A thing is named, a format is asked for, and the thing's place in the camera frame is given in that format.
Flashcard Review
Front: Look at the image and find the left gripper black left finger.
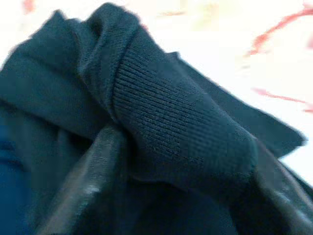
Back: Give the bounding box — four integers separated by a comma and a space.
34, 123, 134, 235

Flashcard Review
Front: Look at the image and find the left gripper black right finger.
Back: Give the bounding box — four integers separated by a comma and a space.
254, 139, 313, 235

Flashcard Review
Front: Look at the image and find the black garment white logo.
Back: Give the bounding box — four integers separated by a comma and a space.
0, 2, 313, 235

